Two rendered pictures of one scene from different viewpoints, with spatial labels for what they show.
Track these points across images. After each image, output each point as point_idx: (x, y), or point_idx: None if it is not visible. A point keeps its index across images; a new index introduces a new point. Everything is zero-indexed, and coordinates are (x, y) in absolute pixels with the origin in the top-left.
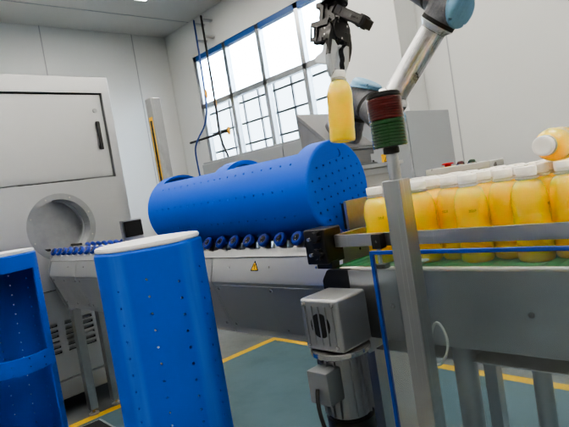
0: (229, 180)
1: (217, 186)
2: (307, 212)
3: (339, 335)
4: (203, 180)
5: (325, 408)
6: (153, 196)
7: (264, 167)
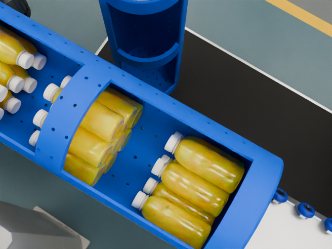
0: (76, 46)
1: (103, 60)
2: None
3: None
4: (134, 84)
5: (26, 1)
6: (269, 153)
7: (12, 15)
